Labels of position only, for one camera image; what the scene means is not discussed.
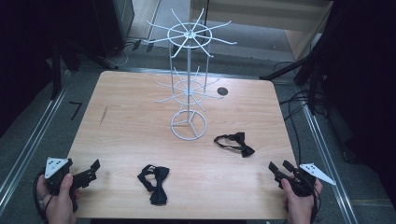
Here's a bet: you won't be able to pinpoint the black cabinet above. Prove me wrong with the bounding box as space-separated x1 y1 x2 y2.
92 0 135 60

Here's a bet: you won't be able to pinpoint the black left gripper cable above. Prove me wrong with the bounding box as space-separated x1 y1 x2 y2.
33 170 50 222

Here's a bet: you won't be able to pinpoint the white wire display rack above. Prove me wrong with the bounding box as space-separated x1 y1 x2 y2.
143 7 237 142

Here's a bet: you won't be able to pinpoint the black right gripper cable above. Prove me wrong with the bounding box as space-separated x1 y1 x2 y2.
309 183 323 224

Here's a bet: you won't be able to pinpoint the black stand post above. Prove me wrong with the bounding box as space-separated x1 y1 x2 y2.
50 38 64 101

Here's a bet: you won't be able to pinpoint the light wooden board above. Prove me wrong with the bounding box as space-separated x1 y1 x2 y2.
190 0 334 62

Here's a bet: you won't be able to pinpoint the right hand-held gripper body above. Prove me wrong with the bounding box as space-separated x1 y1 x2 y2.
277 162 337 198

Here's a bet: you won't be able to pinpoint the black stand leg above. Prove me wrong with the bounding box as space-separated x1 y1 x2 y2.
259 50 317 82

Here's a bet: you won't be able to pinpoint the person's right hand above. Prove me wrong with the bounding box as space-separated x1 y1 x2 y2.
280 178 323 224

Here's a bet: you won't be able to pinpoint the person's left hand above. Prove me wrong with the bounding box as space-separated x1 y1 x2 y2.
36 173 79 224

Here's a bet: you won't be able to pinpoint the black floor cables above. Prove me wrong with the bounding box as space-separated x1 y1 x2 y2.
274 60 325 158

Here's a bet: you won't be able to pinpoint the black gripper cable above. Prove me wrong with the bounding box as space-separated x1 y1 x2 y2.
309 183 323 224
33 170 50 222

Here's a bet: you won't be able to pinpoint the black bow tie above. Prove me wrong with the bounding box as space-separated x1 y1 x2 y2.
213 132 256 159
136 164 171 206

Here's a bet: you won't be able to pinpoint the white floor cable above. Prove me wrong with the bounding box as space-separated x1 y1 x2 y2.
115 41 135 68

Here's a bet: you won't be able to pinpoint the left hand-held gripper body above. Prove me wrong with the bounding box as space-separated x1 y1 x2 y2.
43 157 78 195

